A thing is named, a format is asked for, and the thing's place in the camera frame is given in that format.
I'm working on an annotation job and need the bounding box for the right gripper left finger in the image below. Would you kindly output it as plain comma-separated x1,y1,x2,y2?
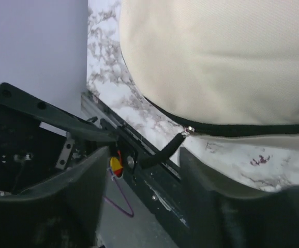
0,147,109,247

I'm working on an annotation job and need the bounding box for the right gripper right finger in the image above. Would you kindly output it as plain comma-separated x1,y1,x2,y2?
179,148,299,247

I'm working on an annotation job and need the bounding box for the cream canvas backpack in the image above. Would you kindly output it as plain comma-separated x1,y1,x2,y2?
118,0,299,170

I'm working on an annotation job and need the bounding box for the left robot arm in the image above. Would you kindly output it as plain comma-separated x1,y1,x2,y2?
0,83,117,193

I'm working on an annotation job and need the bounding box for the aluminium rail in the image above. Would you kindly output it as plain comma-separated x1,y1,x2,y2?
81,91,129,130

